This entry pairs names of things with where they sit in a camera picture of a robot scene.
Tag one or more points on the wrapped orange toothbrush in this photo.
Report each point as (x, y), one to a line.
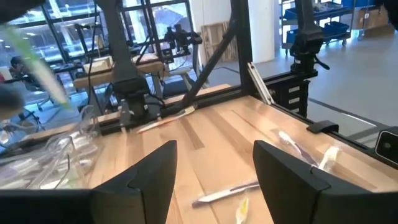
(242, 211)
(168, 119)

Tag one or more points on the wooden pallet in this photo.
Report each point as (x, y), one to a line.
(214, 40)

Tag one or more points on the black table-level camera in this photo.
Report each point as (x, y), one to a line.
(387, 146)

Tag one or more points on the blue storage rack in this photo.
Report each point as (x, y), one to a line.
(335, 28)

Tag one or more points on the wooden background table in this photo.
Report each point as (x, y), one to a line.
(149, 67)

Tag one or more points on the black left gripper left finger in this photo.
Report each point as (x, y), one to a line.
(140, 202)

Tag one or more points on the person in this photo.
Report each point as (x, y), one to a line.
(17, 63)

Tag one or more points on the black background robot arm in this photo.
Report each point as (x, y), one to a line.
(306, 37)

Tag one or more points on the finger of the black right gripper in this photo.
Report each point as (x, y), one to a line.
(12, 7)

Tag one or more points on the white building column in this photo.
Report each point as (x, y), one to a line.
(264, 31)

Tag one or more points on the green toothbrush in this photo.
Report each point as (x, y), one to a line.
(40, 71)

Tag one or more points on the black background gripper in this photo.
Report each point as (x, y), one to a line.
(182, 37)

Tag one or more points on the white box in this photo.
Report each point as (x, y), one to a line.
(99, 63)

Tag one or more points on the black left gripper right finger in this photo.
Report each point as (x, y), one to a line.
(295, 199)

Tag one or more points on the clear plastic bin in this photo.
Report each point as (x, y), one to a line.
(62, 149)

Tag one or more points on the black frame bracket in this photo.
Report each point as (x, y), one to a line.
(323, 127)

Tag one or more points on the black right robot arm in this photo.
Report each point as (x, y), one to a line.
(119, 46)

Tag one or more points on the cardboard box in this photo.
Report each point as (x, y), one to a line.
(373, 18)

